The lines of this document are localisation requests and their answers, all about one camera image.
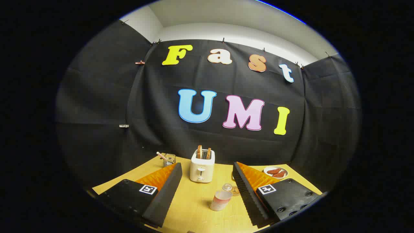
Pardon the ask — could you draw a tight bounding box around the white oval plate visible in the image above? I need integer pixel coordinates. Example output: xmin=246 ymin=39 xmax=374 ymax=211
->
xmin=263 ymin=166 xmax=288 ymax=179

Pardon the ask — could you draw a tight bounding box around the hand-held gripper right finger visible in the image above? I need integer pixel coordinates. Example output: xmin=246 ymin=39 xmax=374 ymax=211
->
xmin=232 ymin=161 xmax=324 ymax=227

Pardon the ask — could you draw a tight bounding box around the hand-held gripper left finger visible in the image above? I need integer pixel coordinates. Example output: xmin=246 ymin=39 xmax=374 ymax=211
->
xmin=97 ymin=162 xmax=183 ymax=228

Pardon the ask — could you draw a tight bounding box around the cream toaster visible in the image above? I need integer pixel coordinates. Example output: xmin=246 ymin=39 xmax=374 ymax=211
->
xmin=190 ymin=149 xmax=215 ymax=183

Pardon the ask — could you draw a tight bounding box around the clear plastic juice bottle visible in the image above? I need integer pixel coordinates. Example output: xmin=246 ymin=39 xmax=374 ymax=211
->
xmin=210 ymin=183 xmax=233 ymax=212

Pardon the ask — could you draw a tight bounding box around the wooden table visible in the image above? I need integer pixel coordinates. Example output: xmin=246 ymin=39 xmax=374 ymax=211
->
xmin=92 ymin=154 xmax=324 ymax=233

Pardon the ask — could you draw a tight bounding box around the black backdrop cloth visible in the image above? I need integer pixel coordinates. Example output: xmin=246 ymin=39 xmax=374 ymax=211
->
xmin=55 ymin=19 xmax=362 ymax=194

